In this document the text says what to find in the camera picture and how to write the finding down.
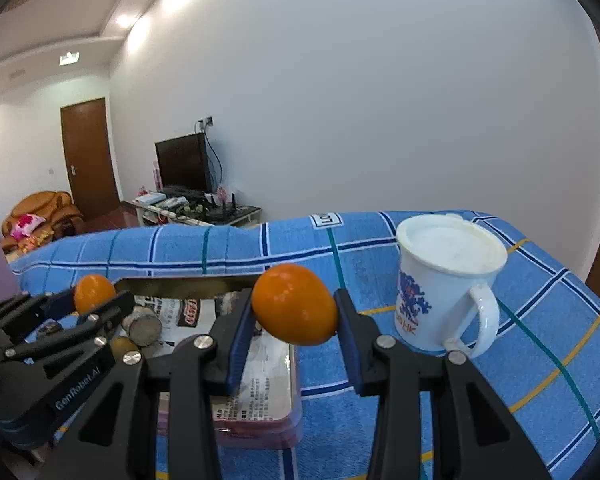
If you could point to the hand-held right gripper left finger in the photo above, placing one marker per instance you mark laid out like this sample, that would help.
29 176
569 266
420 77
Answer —
239 345

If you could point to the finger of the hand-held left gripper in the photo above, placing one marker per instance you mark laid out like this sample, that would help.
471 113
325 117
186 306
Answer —
25 310
105 312

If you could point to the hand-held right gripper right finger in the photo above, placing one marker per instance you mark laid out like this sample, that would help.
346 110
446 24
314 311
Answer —
349 345

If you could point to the small orange kumquat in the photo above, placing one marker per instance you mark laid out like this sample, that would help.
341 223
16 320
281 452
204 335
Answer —
92 294

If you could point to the large oval kumquat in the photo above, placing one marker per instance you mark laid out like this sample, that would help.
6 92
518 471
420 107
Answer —
295 305

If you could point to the pink tin box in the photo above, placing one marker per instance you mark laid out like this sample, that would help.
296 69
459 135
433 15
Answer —
260 432

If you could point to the yellowish longan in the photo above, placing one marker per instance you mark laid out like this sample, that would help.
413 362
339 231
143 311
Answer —
122 347

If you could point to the white paper packet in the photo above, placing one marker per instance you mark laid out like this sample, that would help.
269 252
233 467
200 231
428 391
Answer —
267 380

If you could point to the pink floral pillow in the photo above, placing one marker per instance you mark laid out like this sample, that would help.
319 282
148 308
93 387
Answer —
26 223

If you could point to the white mug with blue print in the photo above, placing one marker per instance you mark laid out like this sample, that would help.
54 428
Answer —
430 285

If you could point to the brown leather sofa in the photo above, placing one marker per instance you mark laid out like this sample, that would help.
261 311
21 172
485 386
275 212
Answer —
40 207

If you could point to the white flat box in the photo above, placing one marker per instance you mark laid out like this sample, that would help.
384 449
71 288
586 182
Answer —
147 198

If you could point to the low television stand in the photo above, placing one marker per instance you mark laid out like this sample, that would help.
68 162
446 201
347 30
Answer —
200 214

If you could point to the blue plaid blanket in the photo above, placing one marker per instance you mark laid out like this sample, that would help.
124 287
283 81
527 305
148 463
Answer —
480 385

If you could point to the black router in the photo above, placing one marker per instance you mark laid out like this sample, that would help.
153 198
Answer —
225 205

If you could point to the pink tall box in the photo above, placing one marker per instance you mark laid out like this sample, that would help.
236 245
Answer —
156 175

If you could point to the brown wooden door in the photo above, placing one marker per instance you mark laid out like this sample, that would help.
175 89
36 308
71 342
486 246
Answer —
90 160

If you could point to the black television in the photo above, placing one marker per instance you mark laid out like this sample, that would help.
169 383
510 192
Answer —
182 162

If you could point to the ceiling mounted fixture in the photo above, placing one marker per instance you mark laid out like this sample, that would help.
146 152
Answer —
68 58

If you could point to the wall socket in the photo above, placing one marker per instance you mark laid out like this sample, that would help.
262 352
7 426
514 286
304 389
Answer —
205 121

